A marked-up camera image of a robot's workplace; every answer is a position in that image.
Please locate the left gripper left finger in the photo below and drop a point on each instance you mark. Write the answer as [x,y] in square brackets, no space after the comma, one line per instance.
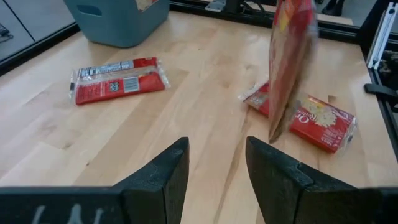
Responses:
[146,196]

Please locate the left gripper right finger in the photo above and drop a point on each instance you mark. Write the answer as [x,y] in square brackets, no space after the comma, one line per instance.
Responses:
[295,196]

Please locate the red popcorn bag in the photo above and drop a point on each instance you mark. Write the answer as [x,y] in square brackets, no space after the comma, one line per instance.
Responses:
[118,82]
[289,62]
[326,124]
[146,3]

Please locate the teal plastic basket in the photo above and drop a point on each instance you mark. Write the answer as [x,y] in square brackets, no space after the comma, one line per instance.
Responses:
[124,28]

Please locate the white aluminium rail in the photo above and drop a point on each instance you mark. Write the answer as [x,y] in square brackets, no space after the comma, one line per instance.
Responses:
[381,34]

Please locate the white metal bracket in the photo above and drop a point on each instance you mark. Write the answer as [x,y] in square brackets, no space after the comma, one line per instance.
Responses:
[216,4]

